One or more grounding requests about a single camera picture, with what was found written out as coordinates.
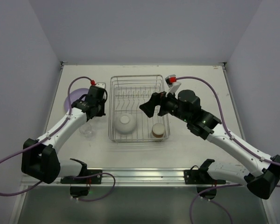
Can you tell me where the purple plate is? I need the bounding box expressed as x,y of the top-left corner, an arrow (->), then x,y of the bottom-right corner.
63,88 -> 89,112

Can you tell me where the small clear glass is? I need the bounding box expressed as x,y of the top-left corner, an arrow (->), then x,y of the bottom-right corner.
79,123 -> 94,138

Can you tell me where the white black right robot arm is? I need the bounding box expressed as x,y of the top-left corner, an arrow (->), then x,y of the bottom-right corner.
140,90 -> 280,199

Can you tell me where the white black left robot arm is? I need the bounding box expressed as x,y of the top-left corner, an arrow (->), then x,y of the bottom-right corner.
21,83 -> 107,184

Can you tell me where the brown white cup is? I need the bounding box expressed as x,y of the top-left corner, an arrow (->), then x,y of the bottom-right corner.
151,123 -> 166,138

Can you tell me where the white bowl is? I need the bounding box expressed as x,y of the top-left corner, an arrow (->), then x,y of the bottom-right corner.
114,113 -> 137,134

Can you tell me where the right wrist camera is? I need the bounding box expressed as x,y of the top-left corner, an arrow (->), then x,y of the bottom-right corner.
165,75 -> 181,97

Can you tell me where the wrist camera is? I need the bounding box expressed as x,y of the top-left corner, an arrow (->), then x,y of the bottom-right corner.
94,82 -> 106,89
165,75 -> 181,97

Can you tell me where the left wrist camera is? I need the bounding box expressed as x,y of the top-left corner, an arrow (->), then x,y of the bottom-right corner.
94,82 -> 106,89

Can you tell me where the metal wire dish rack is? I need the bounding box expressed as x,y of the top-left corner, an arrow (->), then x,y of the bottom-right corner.
108,75 -> 170,143

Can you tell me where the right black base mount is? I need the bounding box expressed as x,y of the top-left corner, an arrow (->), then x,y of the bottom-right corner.
183,165 -> 226,193

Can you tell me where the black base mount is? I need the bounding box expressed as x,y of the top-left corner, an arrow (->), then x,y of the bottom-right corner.
183,165 -> 226,193
60,169 -> 103,198

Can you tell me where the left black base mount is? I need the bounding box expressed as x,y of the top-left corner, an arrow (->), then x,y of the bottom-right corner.
60,169 -> 103,198

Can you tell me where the aluminium front rail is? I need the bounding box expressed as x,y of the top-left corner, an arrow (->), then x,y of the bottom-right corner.
20,166 -> 267,187

